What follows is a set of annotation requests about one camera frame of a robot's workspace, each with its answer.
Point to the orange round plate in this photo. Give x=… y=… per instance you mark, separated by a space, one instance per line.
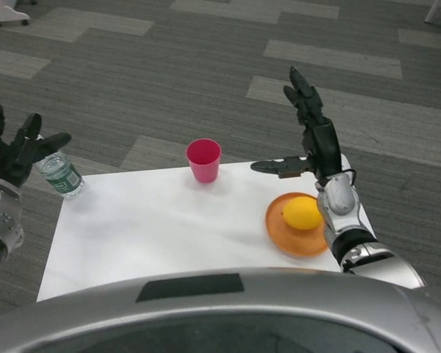
x=290 y=239

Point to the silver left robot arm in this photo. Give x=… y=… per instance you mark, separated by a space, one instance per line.
x=0 y=220

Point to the white furniture leg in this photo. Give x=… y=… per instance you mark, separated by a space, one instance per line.
x=431 y=11

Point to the clear plastic water bottle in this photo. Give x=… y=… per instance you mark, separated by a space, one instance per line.
x=60 y=173

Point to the yellow lemon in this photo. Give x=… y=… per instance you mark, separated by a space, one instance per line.
x=302 y=213

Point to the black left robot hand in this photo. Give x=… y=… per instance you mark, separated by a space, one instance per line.
x=11 y=150

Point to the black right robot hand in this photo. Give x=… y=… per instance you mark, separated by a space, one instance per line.
x=318 y=139

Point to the silver robot chest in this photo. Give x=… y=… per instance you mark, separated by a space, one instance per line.
x=220 y=316

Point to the white wheeled furniture base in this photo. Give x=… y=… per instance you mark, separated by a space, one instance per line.
x=9 y=13

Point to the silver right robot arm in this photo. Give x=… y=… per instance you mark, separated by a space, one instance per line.
x=347 y=228

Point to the pink plastic cup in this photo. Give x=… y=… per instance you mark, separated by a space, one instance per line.
x=203 y=160

